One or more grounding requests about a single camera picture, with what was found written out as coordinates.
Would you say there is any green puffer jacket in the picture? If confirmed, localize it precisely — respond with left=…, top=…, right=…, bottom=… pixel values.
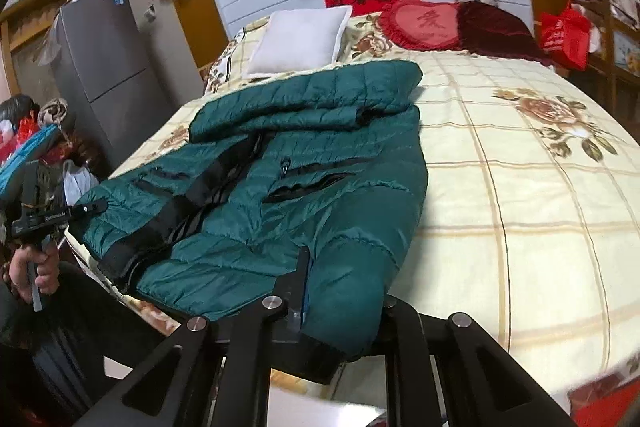
left=70, top=59, right=429, bottom=360

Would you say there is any dark red velvet pillow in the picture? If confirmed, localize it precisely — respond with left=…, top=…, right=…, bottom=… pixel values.
left=456, top=1, right=557, bottom=68

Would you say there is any person's left hand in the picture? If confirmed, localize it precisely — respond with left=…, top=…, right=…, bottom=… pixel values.
left=9, top=246, right=61, bottom=303

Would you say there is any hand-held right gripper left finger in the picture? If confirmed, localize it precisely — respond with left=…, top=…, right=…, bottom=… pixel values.
left=75, top=246, right=313, bottom=427

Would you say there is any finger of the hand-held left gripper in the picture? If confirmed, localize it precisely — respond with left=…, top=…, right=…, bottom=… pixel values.
left=65, top=199, right=109, bottom=221

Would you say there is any bed with floral checked bedspread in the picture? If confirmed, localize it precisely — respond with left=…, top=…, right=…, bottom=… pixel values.
left=65, top=9, right=640, bottom=410

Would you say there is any teal bag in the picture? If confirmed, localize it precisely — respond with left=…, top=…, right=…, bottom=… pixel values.
left=0, top=126, right=62, bottom=198

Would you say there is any person's dark clothing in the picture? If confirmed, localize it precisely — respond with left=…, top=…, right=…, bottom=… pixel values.
left=0, top=259, right=171, bottom=427

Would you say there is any red heart-shaped pillow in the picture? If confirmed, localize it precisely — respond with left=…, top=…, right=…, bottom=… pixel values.
left=377, top=0, right=464, bottom=54

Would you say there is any white square pillow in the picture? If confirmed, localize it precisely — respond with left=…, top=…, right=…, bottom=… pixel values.
left=245, top=5, right=354, bottom=76

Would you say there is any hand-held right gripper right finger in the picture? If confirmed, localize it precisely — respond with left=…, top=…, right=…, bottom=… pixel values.
left=382, top=294, right=581, bottom=427

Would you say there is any grey refrigerator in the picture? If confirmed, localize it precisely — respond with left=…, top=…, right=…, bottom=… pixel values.
left=52, top=0, right=177, bottom=182

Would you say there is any wooden shelf rack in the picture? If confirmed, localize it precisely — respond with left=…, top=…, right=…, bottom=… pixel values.
left=570, top=0, right=640, bottom=108

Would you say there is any red shopping bag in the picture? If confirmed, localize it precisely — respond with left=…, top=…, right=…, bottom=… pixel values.
left=537, top=4, right=594, bottom=72

